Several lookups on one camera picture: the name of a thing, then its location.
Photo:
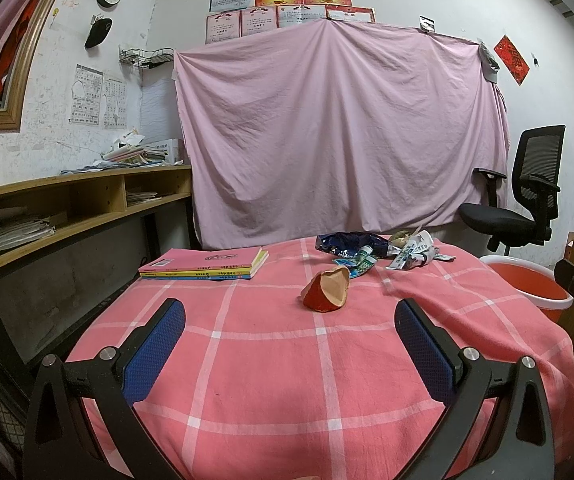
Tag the green toothpaste box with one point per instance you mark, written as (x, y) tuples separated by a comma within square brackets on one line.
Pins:
[(360, 263)]

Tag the red paper wall decoration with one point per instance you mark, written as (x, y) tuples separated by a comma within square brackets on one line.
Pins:
[(513, 60)]

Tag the paper pile on shelf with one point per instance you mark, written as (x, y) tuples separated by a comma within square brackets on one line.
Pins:
[(133, 151)]

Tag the white paper wrapper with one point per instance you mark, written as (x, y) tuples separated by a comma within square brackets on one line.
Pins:
[(418, 250)]

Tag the wire wall rack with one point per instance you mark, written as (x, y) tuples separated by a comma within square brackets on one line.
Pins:
[(145, 59)]

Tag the yellow blue book stack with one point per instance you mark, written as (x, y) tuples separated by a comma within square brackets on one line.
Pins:
[(211, 275)]

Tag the wall calendar sheets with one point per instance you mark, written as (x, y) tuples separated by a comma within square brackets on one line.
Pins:
[(97, 99)]

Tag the red white plastic basin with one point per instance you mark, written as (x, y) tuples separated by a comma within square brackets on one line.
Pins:
[(535, 282)]

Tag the wooden wall shelf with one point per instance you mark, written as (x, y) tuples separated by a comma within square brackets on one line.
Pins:
[(81, 203)]

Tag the papers inside shelf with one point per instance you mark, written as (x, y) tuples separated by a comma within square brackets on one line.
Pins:
[(19, 231)]

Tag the pink hanging sheet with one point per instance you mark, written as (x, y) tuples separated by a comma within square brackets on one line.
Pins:
[(335, 126)]

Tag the black office chair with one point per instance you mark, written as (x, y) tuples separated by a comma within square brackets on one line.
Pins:
[(534, 183)]

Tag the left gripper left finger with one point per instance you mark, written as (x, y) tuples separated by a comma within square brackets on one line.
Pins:
[(60, 442)]

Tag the pink checked tablecloth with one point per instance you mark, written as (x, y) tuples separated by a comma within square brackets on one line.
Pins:
[(261, 387)]

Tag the black cap on wall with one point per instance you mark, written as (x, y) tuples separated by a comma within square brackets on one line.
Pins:
[(98, 33)]

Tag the wooden window frame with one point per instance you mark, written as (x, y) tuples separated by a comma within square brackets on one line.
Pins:
[(4, 50)]

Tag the blue snack bag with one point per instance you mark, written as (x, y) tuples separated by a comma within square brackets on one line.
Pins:
[(347, 244)]

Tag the pink top book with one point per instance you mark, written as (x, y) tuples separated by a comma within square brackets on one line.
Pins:
[(181, 260)]

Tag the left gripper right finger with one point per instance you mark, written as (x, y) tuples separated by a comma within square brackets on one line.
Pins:
[(517, 443)]

